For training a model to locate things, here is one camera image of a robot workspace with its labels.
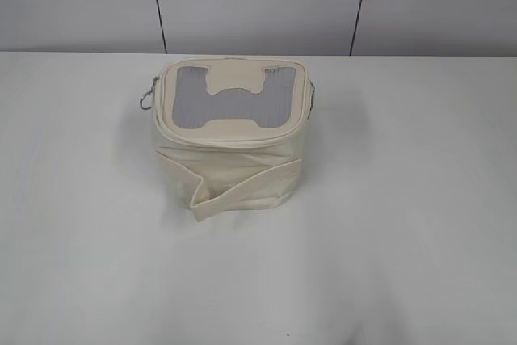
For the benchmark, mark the cream fabric zipper bag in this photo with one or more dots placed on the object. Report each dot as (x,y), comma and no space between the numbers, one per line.
(229,131)

